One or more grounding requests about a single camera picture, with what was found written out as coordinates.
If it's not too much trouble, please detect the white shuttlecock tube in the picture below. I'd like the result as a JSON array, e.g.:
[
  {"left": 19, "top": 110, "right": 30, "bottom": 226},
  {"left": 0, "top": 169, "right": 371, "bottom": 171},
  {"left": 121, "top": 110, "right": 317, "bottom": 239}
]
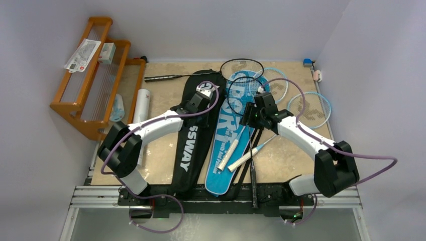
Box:
[{"left": 132, "top": 88, "right": 151, "bottom": 167}]

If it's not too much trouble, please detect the black Crossway racket bag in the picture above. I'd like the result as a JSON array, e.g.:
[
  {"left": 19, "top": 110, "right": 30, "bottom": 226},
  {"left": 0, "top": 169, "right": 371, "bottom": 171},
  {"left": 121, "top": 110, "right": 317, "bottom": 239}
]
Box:
[{"left": 169, "top": 69, "right": 227, "bottom": 196}]

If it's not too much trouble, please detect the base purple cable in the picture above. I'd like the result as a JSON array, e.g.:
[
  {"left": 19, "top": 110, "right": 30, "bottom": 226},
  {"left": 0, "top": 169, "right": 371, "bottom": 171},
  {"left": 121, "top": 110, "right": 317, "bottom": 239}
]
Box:
[{"left": 128, "top": 194, "right": 185, "bottom": 233}]

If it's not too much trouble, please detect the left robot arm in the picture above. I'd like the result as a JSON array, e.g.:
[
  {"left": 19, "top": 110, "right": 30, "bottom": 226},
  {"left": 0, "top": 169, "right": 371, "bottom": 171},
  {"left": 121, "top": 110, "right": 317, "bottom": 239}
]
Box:
[{"left": 97, "top": 89, "right": 214, "bottom": 205}]

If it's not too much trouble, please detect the wooden shelf rack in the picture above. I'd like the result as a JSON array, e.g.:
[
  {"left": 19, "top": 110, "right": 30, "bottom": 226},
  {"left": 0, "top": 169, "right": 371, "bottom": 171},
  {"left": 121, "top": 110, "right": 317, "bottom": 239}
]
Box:
[{"left": 50, "top": 17, "right": 147, "bottom": 141}]

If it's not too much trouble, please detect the blue racket bag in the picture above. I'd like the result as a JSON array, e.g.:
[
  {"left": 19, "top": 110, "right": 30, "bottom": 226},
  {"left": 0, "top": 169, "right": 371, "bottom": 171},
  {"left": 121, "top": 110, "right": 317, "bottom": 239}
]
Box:
[{"left": 204, "top": 70, "right": 268, "bottom": 197}]

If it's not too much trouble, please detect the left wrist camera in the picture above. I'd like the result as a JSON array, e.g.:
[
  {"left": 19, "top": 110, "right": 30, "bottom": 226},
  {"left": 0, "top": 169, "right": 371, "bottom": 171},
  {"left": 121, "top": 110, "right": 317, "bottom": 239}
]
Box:
[{"left": 196, "top": 82, "right": 216, "bottom": 99}]

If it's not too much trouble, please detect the white plastic package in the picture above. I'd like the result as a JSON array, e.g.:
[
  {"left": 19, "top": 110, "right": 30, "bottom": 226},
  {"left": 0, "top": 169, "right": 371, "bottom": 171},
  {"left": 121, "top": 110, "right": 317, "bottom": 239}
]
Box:
[{"left": 64, "top": 39, "right": 101, "bottom": 73}]

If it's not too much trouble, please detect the blue clip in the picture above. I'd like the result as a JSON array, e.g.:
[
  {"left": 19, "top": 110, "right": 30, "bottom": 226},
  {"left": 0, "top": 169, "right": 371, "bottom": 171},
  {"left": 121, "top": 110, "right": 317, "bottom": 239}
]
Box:
[{"left": 302, "top": 58, "right": 314, "bottom": 68}]

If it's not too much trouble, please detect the black racket handle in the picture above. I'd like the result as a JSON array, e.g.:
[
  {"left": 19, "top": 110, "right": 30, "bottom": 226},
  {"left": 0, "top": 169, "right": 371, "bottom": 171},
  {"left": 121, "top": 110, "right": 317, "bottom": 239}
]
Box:
[{"left": 221, "top": 76, "right": 262, "bottom": 208}]

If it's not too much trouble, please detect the small white green box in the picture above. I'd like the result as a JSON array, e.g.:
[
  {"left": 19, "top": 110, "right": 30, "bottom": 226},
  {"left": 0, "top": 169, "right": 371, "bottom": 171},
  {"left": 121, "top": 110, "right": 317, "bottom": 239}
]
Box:
[{"left": 98, "top": 43, "right": 116, "bottom": 64}]

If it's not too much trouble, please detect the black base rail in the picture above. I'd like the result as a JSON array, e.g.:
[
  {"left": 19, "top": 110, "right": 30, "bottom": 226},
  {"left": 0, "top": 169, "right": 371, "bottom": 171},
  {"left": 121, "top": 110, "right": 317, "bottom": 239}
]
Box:
[{"left": 118, "top": 183, "right": 314, "bottom": 218}]

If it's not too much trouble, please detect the blue racket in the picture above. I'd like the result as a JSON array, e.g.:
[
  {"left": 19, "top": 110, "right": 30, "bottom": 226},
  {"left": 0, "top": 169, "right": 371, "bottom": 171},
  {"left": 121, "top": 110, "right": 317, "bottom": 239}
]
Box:
[
  {"left": 218, "top": 92, "right": 332, "bottom": 171},
  {"left": 212, "top": 68, "right": 288, "bottom": 174}
]

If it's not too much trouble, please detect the blue white wipes pack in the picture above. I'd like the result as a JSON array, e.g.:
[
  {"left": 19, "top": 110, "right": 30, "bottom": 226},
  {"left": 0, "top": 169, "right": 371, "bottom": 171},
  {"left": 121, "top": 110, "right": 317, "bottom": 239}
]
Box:
[{"left": 109, "top": 94, "right": 125, "bottom": 122}]

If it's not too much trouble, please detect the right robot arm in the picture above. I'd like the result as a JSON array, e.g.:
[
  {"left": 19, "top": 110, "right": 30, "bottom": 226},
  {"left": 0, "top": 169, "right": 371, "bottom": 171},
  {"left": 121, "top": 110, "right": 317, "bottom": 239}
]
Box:
[{"left": 241, "top": 92, "right": 360, "bottom": 204}]

